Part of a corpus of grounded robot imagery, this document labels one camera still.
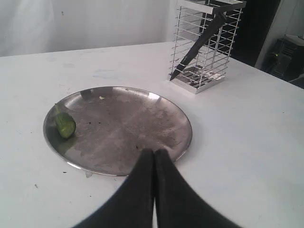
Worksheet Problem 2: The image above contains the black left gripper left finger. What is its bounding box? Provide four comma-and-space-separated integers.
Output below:
75, 149, 154, 228

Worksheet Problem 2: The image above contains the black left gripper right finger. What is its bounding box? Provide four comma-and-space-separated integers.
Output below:
154, 149, 239, 228

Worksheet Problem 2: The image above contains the chrome wire utensil holder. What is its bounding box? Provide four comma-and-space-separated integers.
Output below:
168, 0, 246, 94

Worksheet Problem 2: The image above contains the round steel plate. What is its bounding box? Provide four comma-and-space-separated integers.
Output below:
43, 86, 192, 176

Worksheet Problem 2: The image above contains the dark equipment in background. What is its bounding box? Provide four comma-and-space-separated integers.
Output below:
262, 35, 304, 88

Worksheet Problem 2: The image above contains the black kitchen knife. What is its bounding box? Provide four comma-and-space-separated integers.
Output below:
170, 13, 227, 81

